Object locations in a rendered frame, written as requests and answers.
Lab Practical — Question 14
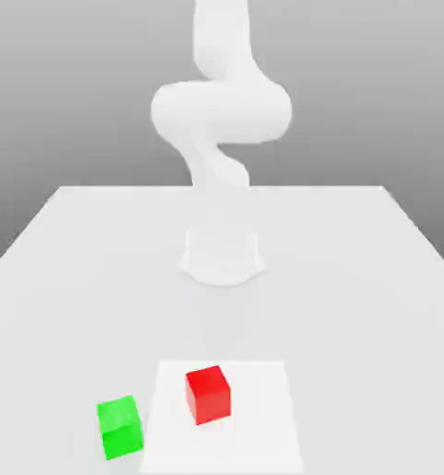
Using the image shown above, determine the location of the small red cube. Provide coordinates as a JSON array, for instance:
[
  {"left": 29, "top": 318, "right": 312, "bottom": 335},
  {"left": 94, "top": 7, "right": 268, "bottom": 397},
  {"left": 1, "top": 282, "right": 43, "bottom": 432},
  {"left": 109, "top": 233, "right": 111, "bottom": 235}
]
[{"left": 184, "top": 364, "right": 233, "bottom": 427}]

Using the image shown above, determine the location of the small green cube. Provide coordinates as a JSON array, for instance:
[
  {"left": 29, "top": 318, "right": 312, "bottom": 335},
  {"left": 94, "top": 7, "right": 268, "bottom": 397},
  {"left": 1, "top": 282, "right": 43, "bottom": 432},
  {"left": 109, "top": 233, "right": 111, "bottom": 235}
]
[{"left": 95, "top": 393, "right": 145, "bottom": 462}]

